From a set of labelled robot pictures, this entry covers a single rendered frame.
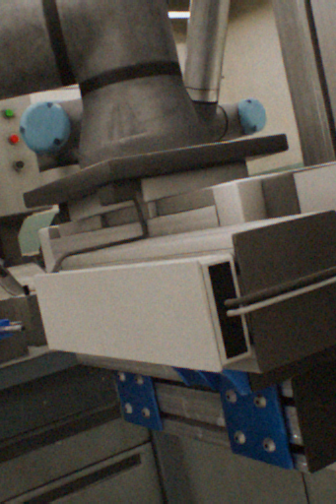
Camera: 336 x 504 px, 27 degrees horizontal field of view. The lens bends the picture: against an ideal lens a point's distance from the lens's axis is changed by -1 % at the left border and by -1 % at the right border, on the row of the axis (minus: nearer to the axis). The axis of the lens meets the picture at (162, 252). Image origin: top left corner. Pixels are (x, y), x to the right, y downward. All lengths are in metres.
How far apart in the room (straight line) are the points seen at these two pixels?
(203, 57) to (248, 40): 8.81
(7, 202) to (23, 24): 1.43
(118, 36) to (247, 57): 9.45
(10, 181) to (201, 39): 0.99
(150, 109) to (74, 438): 0.71
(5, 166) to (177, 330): 1.76
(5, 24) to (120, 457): 0.83
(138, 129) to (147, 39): 0.10
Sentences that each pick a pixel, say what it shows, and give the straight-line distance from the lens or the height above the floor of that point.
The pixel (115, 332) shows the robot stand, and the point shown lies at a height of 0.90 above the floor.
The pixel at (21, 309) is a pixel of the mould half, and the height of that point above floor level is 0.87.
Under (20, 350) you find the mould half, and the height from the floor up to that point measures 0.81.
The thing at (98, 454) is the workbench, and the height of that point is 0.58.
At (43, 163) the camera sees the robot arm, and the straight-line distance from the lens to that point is 1.17.
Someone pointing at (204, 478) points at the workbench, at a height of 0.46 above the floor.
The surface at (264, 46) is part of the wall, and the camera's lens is 9.95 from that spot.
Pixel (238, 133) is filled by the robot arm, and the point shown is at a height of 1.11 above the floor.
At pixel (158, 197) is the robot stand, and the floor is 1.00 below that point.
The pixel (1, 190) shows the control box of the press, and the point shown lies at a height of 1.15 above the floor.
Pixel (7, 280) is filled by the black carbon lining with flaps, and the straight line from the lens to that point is 1.51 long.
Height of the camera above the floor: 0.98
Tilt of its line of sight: 3 degrees down
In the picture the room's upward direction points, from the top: 12 degrees counter-clockwise
